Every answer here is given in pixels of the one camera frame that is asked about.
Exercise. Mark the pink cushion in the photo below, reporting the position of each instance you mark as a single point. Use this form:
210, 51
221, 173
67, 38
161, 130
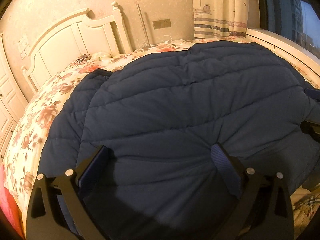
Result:
9, 207

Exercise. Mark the striped nautical curtain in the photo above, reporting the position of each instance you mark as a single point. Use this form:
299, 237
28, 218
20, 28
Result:
220, 18

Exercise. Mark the white wardrobe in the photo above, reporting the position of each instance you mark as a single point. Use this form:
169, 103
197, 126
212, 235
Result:
13, 102

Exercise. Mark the window glass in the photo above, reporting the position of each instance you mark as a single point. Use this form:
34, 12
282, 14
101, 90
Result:
295, 20

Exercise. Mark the thin white floor lamp pole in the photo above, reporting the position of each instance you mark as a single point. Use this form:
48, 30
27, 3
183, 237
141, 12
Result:
143, 25

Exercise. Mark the white wooden headboard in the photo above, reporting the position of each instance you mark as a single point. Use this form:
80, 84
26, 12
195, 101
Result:
69, 38

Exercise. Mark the white window sill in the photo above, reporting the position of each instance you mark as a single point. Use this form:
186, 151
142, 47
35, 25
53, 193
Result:
279, 43

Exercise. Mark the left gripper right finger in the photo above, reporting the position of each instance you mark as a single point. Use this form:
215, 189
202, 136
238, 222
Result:
264, 209

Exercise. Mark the navy blue puffer jacket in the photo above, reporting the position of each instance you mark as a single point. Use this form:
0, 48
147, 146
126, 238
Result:
180, 119

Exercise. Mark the cream yellow pillow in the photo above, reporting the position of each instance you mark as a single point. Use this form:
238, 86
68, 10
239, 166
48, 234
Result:
100, 56

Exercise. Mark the wall socket plate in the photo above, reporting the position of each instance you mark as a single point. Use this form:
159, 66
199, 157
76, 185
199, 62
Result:
160, 24

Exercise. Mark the dark patterned pillow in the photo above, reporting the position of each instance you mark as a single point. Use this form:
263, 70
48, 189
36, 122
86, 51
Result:
83, 57

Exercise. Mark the white charger with cable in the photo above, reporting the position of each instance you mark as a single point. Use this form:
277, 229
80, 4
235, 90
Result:
166, 39

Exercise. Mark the floral bed quilt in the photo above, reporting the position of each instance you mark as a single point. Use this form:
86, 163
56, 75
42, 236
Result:
37, 119

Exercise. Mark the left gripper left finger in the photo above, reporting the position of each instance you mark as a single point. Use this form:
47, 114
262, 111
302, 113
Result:
56, 209

